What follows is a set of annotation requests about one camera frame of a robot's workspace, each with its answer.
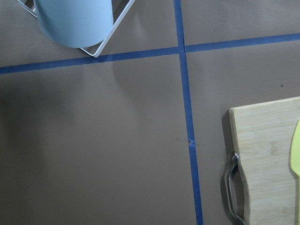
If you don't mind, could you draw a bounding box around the bamboo cutting board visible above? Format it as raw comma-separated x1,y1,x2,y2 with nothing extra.
229,97,300,225

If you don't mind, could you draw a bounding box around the long blue tape strip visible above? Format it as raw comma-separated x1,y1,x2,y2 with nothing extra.
173,0,203,225

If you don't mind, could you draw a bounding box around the light blue plastic cup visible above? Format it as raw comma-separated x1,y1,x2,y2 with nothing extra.
34,0,113,48

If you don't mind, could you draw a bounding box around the yellow-green plastic knife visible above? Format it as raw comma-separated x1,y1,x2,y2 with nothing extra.
289,118,300,181

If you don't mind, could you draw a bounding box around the crossing blue tape strip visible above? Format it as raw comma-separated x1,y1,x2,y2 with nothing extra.
0,33,300,75

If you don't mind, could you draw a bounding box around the metal cutting board handle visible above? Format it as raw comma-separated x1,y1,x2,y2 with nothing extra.
225,151,248,225

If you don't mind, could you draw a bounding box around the white wire rack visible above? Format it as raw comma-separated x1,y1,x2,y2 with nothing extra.
17,0,134,58

